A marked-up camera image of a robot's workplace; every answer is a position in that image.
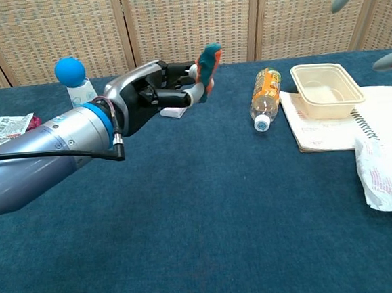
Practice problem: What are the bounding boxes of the beige plastic food container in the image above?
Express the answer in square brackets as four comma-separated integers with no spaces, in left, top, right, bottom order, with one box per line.
[289,60,368,123]

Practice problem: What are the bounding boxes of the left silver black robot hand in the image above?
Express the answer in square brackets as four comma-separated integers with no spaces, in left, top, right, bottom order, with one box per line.
[100,54,220,139]

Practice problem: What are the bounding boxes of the blue ball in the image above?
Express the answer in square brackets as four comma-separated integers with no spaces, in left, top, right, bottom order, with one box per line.
[53,55,87,89]

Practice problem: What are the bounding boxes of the pink white tissue pack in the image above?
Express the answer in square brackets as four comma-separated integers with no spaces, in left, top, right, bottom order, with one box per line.
[158,105,188,120]

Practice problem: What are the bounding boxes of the blue table cloth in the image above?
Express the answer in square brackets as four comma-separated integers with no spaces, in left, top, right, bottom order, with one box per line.
[0,48,392,293]

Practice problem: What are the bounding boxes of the clear bottle with orange label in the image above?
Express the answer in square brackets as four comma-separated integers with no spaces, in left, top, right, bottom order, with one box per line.
[246,66,286,135]

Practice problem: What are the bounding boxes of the white spiral notebook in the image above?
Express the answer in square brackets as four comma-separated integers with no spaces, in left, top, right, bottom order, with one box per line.
[279,82,392,156]

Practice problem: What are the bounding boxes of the woven bamboo folding screen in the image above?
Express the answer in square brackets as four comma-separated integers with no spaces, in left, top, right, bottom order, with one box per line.
[0,0,392,90]

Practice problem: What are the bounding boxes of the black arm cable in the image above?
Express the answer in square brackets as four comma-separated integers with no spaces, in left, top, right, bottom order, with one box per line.
[0,130,127,171]

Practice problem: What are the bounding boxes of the white plastic cup bottle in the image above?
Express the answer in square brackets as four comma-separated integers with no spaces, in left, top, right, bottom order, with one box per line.
[65,76,99,108]

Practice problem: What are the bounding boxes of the white pink crumpled bag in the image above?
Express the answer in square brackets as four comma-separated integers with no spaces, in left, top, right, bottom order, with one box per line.
[353,134,392,225]

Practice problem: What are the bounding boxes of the white red spout pouch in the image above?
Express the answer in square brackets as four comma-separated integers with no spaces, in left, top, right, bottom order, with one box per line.
[0,112,44,148]

